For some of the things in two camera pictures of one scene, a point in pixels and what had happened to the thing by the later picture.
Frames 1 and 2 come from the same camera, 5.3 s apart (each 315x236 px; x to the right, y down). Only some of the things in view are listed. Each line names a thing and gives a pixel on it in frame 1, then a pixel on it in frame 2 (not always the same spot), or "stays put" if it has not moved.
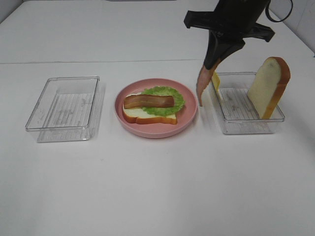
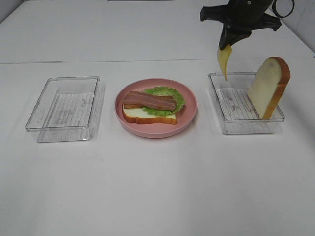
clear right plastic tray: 236,113 stays put
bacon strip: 204,77 → 139,96
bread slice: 140,115 stays put
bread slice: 267,83 stays put
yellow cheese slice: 216,80 → 224,56
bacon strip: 138,101 stays put
